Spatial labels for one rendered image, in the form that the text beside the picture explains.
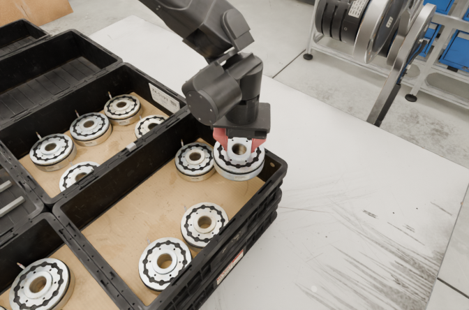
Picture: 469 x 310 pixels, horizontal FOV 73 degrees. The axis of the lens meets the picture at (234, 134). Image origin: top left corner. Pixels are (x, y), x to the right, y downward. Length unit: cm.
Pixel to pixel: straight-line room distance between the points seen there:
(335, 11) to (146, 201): 61
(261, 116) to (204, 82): 15
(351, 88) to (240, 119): 202
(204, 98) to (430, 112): 221
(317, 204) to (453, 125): 170
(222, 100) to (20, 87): 91
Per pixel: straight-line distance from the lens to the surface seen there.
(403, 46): 122
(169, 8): 46
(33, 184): 80
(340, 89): 247
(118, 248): 75
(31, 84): 124
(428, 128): 240
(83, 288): 74
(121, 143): 92
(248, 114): 52
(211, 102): 42
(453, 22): 226
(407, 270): 93
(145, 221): 76
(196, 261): 59
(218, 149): 63
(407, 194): 104
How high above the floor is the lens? 148
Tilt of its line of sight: 47 degrees down
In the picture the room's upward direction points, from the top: straight up
